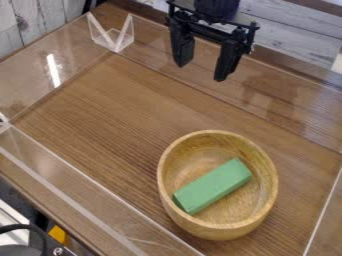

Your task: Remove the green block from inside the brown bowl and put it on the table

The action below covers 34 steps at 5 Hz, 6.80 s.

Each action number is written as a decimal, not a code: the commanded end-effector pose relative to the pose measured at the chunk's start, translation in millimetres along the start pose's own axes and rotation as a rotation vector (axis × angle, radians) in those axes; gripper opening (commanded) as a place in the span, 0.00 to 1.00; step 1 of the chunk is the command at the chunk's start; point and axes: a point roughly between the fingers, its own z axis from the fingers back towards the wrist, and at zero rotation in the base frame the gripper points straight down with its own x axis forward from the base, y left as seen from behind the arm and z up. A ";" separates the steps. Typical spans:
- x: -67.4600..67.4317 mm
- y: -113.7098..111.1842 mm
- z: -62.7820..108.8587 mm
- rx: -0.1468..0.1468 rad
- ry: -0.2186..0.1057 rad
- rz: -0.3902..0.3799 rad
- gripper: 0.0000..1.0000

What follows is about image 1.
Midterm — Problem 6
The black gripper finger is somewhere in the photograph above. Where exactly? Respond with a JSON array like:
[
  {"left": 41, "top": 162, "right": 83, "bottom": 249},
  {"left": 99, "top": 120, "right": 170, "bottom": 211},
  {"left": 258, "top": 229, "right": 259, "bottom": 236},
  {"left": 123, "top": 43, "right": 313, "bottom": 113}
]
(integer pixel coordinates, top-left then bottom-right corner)
[
  {"left": 214, "top": 40, "right": 243, "bottom": 82},
  {"left": 170, "top": 22, "right": 195, "bottom": 67}
]

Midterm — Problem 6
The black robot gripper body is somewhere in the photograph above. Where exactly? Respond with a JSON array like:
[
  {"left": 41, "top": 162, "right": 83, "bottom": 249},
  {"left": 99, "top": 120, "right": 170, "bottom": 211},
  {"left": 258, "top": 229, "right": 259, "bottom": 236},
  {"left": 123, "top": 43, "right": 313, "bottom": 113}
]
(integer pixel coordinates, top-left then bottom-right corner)
[{"left": 167, "top": 0, "right": 260, "bottom": 46}]

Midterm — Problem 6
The green rectangular block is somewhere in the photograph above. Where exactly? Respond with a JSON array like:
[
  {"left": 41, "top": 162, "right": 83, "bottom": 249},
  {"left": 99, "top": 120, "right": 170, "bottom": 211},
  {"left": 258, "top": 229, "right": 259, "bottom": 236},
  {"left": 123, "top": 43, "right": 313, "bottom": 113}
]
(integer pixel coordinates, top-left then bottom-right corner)
[{"left": 172, "top": 158, "right": 252, "bottom": 215}]

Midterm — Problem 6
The brown wooden bowl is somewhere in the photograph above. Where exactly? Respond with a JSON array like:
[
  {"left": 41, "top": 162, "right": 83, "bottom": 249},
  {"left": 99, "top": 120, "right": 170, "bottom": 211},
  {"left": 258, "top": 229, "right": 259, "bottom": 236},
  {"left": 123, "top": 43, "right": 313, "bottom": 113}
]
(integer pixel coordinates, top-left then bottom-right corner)
[{"left": 156, "top": 130, "right": 279, "bottom": 240}]

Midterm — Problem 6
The yellow button on device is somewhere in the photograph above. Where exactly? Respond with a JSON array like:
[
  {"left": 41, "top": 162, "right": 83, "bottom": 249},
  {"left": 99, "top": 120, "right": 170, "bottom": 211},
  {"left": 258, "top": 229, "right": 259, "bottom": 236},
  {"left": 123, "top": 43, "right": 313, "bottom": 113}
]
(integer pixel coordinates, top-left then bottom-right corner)
[{"left": 48, "top": 225, "right": 67, "bottom": 245}]

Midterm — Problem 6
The black device bottom left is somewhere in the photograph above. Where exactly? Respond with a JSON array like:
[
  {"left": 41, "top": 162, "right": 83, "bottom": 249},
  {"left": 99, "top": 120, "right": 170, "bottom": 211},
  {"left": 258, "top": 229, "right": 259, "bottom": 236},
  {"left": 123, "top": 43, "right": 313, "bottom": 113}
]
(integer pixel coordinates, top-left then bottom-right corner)
[{"left": 0, "top": 199, "right": 81, "bottom": 256}]

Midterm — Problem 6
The clear acrylic corner bracket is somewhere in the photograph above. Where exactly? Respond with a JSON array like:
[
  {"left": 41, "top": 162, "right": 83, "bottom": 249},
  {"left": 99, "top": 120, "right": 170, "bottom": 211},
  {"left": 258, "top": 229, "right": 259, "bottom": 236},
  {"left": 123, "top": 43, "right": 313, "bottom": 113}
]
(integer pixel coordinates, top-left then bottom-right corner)
[{"left": 85, "top": 13, "right": 135, "bottom": 53}]

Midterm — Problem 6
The black cable bottom left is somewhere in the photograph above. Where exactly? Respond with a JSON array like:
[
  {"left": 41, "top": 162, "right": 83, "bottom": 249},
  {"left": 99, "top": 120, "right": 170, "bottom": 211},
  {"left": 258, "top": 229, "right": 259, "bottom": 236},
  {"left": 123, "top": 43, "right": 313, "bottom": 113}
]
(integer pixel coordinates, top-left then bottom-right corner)
[{"left": 0, "top": 223, "right": 49, "bottom": 256}]

